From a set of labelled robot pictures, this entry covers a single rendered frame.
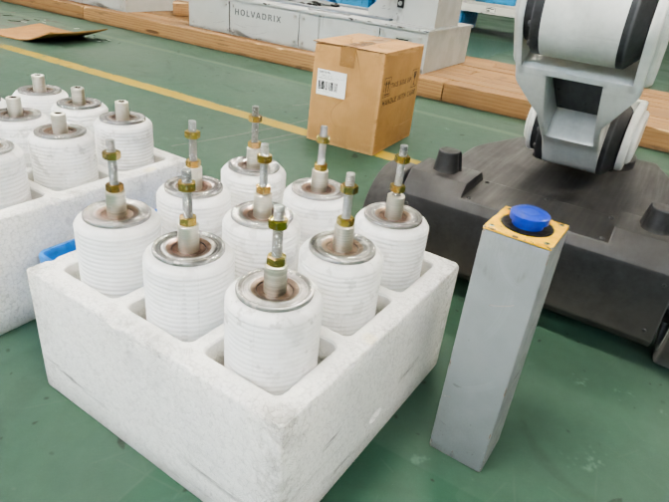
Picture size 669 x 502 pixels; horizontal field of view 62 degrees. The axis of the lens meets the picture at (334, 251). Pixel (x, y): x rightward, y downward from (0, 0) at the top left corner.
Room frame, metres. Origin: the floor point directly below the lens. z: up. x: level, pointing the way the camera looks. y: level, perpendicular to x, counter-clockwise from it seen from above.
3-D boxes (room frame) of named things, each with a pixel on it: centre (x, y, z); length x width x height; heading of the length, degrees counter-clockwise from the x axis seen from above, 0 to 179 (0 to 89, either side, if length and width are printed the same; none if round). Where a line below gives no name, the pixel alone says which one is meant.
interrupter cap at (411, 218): (0.65, -0.07, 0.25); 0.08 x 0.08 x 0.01
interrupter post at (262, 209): (0.61, 0.09, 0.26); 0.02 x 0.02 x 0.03
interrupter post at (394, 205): (0.65, -0.07, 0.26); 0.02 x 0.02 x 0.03
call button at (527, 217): (0.53, -0.19, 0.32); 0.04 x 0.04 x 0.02
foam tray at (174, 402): (0.61, 0.09, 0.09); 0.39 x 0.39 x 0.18; 59
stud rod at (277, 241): (0.45, 0.05, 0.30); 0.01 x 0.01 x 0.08
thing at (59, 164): (0.83, 0.45, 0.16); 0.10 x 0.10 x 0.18
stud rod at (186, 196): (0.51, 0.15, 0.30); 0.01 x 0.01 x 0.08
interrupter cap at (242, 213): (0.61, 0.09, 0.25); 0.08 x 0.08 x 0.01
